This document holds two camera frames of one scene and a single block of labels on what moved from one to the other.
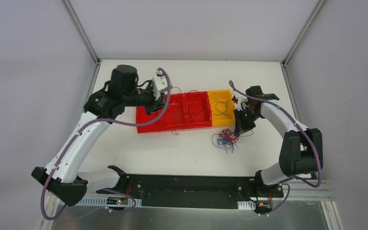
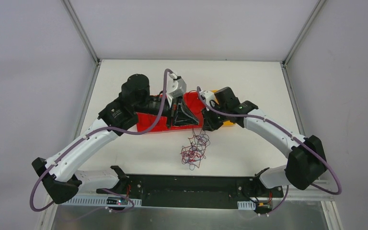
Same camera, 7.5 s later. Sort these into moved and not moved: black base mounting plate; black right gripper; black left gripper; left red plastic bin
Moved: black left gripper; black right gripper
Not moved: black base mounting plate; left red plastic bin
